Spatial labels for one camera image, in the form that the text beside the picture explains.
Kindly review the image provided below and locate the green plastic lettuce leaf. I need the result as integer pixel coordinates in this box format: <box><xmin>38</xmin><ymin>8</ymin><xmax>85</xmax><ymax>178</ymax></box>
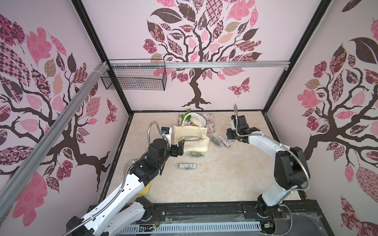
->
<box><xmin>181</xmin><ymin>109</ymin><xmax>191</xmax><ymax>122</ymax></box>

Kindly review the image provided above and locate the aluminium rail left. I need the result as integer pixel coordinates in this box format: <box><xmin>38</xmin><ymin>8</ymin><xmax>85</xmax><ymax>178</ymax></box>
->
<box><xmin>1</xmin><ymin>62</ymin><xmax>108</xmax><ymax>219</ymax></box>

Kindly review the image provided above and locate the clear compass case white label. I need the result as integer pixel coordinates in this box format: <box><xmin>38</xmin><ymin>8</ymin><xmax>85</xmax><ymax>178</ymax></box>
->
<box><xmin>185</xmin><ymin>151</ymin><xmax>205</xmax><ymax>158</ymax></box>

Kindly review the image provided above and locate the left arm metal hose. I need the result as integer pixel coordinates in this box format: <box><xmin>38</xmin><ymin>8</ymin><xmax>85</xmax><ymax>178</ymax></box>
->
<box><xmin>61</xmin><ymin>120</ymin><xmax>172</xmax><ymax>236</ymax></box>

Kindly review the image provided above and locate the aluminium rail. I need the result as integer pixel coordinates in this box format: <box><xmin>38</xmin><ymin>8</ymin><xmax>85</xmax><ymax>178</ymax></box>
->
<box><xmin>1</xmin><ymin>62</ymin><xmax>108</xmax><ymax>219</ymax></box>
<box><xmin>110</xmin><ymin>61</ymin><xmax>290</xmax><ymax>69</ymax></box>

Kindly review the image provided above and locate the clear compass case lower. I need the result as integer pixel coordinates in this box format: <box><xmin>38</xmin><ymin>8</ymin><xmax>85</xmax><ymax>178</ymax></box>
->
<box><xmin>175</xmin><ymin>163</ymin><xmax>197</xmax><ymax>171</ymax></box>

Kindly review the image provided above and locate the floral rectangular tray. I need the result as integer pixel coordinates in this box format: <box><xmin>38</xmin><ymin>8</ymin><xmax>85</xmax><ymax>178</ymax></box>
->
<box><xmin>184</xmin><ymin>113</ymin><xmax>216</xmax><ymax>135</ymax></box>

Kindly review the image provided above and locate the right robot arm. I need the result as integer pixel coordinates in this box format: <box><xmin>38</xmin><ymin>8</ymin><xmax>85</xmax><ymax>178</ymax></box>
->
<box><xmin>226</xmin><ymin>115</ymin><xmax>310</xmax><ymax>218</ymax></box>

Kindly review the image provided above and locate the right arm metal hose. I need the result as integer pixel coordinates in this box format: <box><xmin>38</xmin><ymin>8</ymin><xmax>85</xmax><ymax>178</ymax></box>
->
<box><xmin>232</xmin><ymin>104</ymin><xmax>311</xmax><ymax>191</ymax></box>

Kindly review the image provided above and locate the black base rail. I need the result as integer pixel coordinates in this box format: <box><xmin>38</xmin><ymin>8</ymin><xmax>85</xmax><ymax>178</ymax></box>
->
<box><xmin>126</xmin><ymin>200</ymin><xmax>320</xmax><ymax>222</ymax></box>

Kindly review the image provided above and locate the compass case middle right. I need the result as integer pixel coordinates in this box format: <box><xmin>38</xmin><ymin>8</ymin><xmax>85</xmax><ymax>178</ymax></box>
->
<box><xmin>218</xmin><ymin>135</ymin><xmax>231</xmax><ymax>148</ymax></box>

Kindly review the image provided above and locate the white slotted cable duct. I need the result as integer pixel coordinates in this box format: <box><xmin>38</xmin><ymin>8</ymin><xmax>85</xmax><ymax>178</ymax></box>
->
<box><xmin>119</xmin><ymin>221</ymin><xmax>262</xmax><ymax>236</ymax></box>

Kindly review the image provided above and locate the cream canvas tote bag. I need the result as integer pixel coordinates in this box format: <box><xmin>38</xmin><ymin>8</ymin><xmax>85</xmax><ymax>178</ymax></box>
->
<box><xmin>173</xmin><ymin>113</ymin><xmax>210</xmax><ymax>152</ymax></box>

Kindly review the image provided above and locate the aluminium rail back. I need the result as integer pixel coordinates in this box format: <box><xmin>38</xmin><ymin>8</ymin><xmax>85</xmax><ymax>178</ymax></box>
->
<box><xmin>110</xmin><ymin>61</ymin><xmax>290</xmax><ymax>69</ymax></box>

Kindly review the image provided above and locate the black wire basket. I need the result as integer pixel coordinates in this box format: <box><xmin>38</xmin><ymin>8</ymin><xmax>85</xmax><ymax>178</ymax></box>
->
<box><xmin>101</xmin><ymin>59</ymin><xmax>167</xmax><ymax>91</ymax></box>

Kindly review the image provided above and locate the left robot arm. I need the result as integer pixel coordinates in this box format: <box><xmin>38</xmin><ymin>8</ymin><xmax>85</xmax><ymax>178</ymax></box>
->
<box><xmin>65</xmin><ymin>138</ymin><xmax>185</xmax><ymax>236</ymax></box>

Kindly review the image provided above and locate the yellow green sponge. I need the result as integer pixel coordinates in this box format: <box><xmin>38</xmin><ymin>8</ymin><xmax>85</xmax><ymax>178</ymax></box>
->
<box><xmin>137</xmin><ymin>183</ymin><xmax>151</xmax><ymax>196</ymax></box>

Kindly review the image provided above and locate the clear compass set case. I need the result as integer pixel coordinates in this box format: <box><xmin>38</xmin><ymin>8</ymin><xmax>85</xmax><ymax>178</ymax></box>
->
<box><xmin>180</xmin><ymin>135</ymin><xmax>201</xmax><ymax>142</ymax></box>

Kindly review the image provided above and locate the arm metal hose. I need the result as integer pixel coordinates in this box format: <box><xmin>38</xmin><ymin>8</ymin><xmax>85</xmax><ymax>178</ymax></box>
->
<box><xmin>232</xmin><ymin>104</ymin><xmax>311</xmax><ymax>191</ymax></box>
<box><xmin>61</xmin><ymin>120</ymin><xmax>172</xmax><ymax>236</ymax></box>

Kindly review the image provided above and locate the compass case green card right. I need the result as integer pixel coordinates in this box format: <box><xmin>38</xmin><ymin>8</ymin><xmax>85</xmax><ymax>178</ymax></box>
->
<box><xmin>209</xmin><ymin>135</ymin><xmax>222</xmax><ymax>149</ymax></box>

